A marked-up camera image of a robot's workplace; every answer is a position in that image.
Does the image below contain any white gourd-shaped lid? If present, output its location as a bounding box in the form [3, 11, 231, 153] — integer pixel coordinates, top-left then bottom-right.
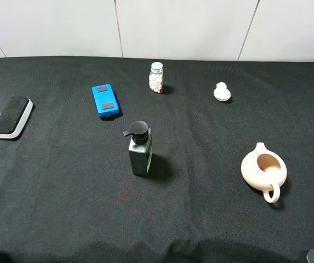
[213, 82, 231, 102]

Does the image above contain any blue rectangular box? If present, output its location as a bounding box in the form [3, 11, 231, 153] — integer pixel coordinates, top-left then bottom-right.
[92, 84, 120, 119]

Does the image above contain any black pump dispenser bottle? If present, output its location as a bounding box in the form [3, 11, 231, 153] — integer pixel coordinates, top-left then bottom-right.
[123, 121, 152, 176]

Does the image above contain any beige ceramic teapot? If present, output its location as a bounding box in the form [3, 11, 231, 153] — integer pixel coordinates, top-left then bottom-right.
[241, 142, 288, 204]

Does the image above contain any glass jar of pills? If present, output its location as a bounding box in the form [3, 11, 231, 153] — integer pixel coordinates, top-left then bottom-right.
[149, 61, 163, 94]

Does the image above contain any black white board eraser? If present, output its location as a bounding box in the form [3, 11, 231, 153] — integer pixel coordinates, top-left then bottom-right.
[0, 96, 34, 140]

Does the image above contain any black tablecloth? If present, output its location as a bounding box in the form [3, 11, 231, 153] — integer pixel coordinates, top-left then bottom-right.
[0, 57, 314, 262]

